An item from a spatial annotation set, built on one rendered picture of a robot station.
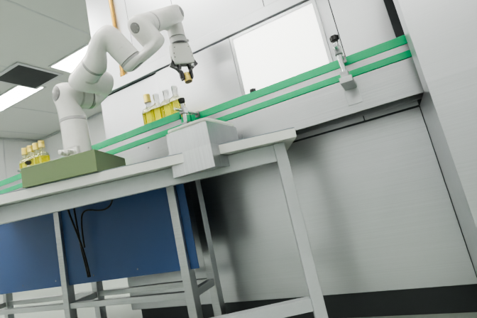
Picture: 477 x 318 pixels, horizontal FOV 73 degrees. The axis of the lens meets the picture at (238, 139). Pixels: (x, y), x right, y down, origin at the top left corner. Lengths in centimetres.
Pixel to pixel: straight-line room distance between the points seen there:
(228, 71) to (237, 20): 25
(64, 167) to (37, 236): 90
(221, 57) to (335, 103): 67
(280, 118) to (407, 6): 55
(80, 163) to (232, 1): 106
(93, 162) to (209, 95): 68
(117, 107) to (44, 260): 90
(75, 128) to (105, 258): 66
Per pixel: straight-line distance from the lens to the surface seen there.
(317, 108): 122
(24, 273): 223
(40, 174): 129
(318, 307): 119
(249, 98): 134
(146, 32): 128
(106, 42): 125
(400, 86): 120
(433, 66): 105
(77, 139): 133
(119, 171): 118
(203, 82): 166
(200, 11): 184
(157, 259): 150
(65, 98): 138
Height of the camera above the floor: 55
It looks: 10 degrees up
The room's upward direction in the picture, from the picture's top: 13 degrees counter-clockwise
